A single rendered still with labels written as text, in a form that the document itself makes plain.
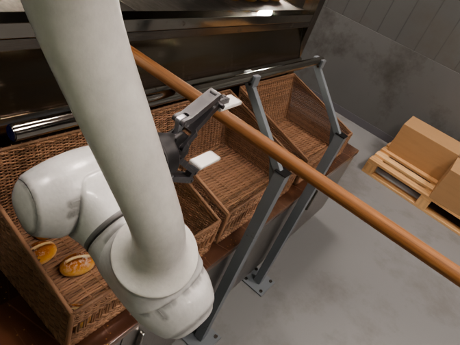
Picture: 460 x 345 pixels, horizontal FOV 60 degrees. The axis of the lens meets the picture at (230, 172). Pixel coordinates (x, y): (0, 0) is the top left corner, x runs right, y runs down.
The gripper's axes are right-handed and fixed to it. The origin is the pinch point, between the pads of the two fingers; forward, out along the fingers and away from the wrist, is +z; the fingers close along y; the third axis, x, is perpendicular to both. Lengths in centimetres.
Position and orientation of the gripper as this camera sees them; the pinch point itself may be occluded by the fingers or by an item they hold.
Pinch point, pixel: (222, 129)
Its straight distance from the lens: 80.1
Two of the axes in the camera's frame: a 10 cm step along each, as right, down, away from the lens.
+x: 7.6, 5.6, -3.4
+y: -3.1, 7.6, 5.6
